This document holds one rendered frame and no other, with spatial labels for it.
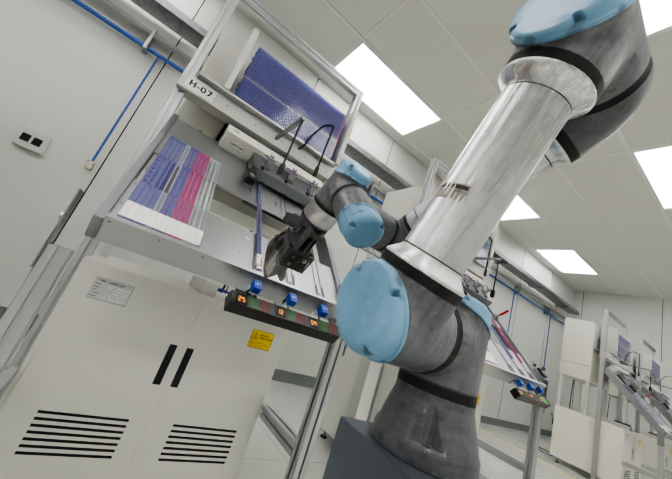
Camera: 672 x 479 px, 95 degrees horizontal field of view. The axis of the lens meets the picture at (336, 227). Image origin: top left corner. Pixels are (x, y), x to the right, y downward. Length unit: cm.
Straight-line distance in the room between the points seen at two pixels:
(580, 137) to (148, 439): 129
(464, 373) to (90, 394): 100
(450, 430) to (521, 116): 40
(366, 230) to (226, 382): 86
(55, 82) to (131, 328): 219
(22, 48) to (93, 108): 49
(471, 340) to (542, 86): 33
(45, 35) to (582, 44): 305
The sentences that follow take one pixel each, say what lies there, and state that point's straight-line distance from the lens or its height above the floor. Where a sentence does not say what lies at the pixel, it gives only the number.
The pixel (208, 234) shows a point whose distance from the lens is 90.
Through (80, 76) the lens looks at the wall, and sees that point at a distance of 303.
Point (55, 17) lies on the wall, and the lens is 322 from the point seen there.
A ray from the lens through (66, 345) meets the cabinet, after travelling 115.
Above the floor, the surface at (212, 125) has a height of 130.
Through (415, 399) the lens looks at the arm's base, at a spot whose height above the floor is 62.
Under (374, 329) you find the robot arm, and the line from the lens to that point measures 37.
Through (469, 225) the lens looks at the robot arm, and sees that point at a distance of 39.
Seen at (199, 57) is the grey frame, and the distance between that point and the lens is 155.
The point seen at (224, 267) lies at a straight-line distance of 83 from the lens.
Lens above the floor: 68
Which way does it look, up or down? 16 degrees up
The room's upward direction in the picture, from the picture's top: 20 degrees clockwise
